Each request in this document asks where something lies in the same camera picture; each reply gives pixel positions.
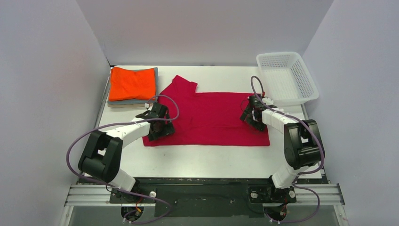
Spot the red t shirt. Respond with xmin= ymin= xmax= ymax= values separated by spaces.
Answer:
xmin=142 ymin=75 xmax=271 ymax=147

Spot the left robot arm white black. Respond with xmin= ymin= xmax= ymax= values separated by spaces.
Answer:
xmin=78 ymin=103 xmax=175 ymax=203

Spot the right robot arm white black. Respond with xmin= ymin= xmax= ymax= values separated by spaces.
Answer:
xmin=240 ymin=94 xmax=325 ymax=202

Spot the grey blue folded t shirt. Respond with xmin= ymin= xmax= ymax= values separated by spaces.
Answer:
xmin=107 ymin=67 xmax=159 ymax=105

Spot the beige folded t shirt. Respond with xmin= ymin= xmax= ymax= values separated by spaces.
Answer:
xmin=107 ymin=103 xmax=145 ymax=109

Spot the white plastic basket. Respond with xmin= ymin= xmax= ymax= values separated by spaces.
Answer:
xmin=256 ymin=52 xmax=319 ymax=106

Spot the orange folded t shirt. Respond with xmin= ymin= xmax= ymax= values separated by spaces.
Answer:
xmin=108 ymin=66 xmax=157 ymax=101

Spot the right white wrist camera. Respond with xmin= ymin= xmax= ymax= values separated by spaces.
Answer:
xmin=262 ymin=97 xmax=274 ymax=105

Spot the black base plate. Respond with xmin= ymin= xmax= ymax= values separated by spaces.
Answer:
xmin=106 ymin=177 xmax=300 ymax=219

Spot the aluminium rail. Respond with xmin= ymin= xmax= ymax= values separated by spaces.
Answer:
xmin=64 ymin=184 xmax=344 ymax=206

